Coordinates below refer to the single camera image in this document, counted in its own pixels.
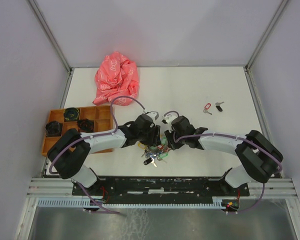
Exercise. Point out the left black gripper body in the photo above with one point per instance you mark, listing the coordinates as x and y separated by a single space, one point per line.
150 137

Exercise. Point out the left aluminium frame post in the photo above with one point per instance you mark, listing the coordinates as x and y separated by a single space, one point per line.
38 13

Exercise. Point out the right aluminium frame post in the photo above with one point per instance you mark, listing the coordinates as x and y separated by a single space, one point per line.
267 33

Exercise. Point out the key with black fob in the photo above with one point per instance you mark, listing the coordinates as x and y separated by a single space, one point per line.
218 106

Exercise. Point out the black rosette left tray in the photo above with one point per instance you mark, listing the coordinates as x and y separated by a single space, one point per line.
53 129

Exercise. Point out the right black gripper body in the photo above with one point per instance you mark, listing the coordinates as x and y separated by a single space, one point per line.
174 145

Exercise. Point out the keyring bunch with colourful tags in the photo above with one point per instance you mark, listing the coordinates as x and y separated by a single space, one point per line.
155 153

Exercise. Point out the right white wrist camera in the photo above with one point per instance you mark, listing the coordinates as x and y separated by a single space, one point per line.
170 116

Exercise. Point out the aluminium frame post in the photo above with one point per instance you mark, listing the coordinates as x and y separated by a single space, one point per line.
38 13
267 33

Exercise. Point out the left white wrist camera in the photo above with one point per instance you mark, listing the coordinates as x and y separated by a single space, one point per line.
154 115

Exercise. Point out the black rosette middle tray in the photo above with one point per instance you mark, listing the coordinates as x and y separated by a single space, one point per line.
85 125

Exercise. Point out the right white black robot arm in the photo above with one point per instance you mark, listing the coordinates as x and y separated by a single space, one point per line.
259 158

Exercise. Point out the key with red tag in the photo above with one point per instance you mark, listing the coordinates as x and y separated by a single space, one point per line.
206 108

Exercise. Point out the black rosette top tray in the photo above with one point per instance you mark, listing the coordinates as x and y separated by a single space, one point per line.
71 114

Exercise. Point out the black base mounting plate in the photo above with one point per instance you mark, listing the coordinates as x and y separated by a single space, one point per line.
163 190

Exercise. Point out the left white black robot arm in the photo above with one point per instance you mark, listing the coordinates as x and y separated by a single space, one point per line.
69 153

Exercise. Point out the crumpled pink cloth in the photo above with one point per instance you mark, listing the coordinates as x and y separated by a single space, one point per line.
117 79

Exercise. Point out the wooden compartment tray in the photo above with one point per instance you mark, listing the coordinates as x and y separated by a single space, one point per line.
100 115

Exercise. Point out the black rosette tray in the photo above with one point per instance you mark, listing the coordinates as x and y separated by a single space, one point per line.
71 114
85 125
53 129

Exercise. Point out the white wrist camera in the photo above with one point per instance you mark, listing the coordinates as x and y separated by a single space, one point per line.
170 116
154 115

